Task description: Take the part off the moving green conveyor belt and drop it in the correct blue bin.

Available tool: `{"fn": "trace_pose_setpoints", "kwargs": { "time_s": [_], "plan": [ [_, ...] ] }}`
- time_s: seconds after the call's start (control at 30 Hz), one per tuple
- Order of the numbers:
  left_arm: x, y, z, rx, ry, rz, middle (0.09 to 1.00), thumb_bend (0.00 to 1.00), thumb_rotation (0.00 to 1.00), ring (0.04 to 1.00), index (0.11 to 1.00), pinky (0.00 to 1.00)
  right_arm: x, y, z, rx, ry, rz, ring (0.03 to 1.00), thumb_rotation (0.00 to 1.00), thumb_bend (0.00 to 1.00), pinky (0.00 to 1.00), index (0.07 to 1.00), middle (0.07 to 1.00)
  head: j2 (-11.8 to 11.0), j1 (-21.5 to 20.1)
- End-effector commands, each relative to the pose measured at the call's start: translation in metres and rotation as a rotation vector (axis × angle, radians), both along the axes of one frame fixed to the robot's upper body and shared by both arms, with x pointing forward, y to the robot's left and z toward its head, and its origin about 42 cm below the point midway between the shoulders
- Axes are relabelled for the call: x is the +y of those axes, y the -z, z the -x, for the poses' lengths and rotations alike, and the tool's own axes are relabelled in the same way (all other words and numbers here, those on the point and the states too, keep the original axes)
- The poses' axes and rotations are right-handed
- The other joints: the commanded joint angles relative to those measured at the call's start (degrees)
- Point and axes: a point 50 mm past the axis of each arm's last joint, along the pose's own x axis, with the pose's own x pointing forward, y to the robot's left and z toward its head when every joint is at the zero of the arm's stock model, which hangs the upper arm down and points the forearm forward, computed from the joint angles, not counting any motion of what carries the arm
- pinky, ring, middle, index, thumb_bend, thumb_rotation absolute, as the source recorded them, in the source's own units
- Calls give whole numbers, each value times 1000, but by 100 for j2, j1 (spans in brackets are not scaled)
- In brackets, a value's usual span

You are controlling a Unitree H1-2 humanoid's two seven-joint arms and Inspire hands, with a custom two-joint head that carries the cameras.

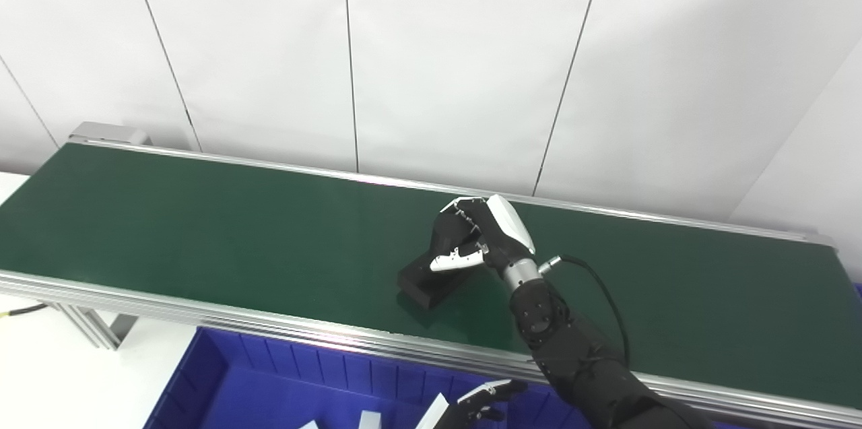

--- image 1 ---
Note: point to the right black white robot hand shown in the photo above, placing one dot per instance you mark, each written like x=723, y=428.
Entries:
x=502, y=230

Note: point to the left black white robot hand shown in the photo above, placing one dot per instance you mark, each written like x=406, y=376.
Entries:
x=478, y=405

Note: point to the black cylinder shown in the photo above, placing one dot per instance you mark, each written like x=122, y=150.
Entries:
x=431, y=284

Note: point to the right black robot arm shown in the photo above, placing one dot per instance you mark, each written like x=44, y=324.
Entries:
x=586, y=361

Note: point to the white block part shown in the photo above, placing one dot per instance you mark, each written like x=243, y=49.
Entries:
x=370, y=420

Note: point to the blue bin with white parts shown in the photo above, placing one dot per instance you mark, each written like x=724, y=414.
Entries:
x=269, y=388

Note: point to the green conveyor belt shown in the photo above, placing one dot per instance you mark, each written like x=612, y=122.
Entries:
x=236, y=227

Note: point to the grey conveyor support leg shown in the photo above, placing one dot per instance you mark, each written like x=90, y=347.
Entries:
x=101, y=328

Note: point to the grey conveyor end housing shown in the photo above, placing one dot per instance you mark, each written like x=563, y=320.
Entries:
x=108, y=134

